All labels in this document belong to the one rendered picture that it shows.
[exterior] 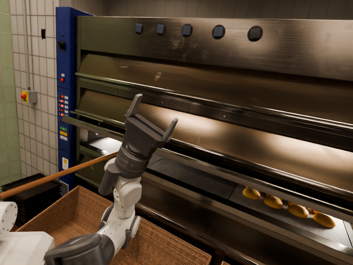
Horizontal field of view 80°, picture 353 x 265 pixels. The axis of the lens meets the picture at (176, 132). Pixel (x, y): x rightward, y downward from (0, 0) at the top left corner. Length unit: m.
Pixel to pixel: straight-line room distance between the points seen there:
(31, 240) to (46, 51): 1.60
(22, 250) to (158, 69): 1.00
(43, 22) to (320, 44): 1.83
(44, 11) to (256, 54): 1.59
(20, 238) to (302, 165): 1.03
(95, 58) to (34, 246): 1.25
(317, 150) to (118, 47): 1.21
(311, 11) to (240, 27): 3.01
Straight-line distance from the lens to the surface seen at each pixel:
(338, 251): 1.29
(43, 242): 0.68
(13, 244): 0.68
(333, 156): 1.12
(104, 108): 1.56
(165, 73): 1.25
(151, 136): 0.51
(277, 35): 1.08
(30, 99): 2.19
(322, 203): 1.01
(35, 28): 2.18
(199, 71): 1.17
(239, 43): 1.10
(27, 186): 1.29
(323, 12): 4.09
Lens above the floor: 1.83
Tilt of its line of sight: 16 degrees down
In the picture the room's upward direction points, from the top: 8 degrees clockwise
